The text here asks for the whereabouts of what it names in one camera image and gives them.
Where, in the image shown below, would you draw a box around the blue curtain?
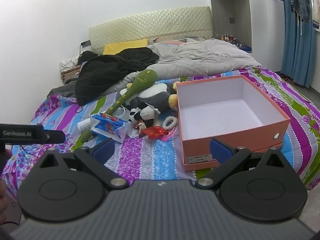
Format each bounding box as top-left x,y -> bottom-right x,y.
280,0 -> 317,88

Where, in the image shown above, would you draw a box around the white crumpled cloth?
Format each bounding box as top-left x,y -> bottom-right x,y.
59,54 -> 81,72

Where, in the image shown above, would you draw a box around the pink pillow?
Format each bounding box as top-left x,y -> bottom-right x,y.
163,39 -> 187,46

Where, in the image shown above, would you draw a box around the blue white snack packet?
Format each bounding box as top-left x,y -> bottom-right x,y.
90,113 -> 132,143

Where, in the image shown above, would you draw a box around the brown cardboard carton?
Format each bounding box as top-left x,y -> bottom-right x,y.
60,65 -> 82,84

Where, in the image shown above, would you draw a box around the green plush stick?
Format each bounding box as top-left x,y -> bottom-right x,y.
80,69 -> 159,144

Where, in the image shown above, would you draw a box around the white plastic tube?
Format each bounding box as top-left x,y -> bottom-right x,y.
77,118 -> 92,132

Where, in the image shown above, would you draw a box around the pink ribbon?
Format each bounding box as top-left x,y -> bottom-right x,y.
160,128 -> 177,141

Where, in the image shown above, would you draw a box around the small red brown toy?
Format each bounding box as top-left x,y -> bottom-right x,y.
132,119 -> 151,137

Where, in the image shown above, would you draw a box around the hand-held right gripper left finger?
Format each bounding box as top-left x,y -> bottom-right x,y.
37,139 -> 129,191

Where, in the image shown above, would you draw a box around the black white panda plush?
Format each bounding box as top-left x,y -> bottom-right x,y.
127,102 -> 161,128

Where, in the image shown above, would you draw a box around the red candy wrapper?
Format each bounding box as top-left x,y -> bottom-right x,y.
143,126 -> 167,140

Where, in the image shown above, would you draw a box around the hanging denim clothes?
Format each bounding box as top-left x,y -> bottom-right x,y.
285,0 -> 313,21

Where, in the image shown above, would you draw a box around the grey duvet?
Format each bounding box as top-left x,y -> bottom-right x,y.
107,37 -> 262,98

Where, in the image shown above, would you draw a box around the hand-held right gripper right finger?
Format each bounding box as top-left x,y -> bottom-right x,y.
195,137 -> 288,189

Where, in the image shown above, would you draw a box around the dark grey cloth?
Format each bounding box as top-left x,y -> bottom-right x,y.
47,80 -> 79,98

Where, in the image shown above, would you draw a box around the orange cardboard box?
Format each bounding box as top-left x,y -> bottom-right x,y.
176,75 -> 291,172

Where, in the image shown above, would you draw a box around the white fluffy hair scrunchie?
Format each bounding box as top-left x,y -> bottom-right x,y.
162,116 -> 179,131

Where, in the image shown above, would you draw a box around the yellow pillow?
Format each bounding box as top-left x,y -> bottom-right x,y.
102,38 -> 149,56

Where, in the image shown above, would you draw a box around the grey white penguin plush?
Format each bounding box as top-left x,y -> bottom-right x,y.
120,81 -> 179,111

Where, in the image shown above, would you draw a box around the beige quilted headboard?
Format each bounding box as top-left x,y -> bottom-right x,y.
89,6 -> 213,54

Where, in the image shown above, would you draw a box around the floral striped bedsheet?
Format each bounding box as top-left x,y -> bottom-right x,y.
4,66 -> 320,198

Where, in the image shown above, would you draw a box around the blue tray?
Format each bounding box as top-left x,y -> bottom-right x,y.
235,41 -> 253,53

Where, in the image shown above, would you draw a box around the black clothing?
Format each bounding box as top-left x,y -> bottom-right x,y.
75,47 -> 160,106

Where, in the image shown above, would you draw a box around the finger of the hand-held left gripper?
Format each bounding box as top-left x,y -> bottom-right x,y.
44,129 -> 66,144

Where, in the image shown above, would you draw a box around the white wardrobe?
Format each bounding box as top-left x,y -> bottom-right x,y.
207,0 -> 286,71

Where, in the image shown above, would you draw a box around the row of small bottles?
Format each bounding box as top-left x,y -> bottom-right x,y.
220,33 -> 236,44

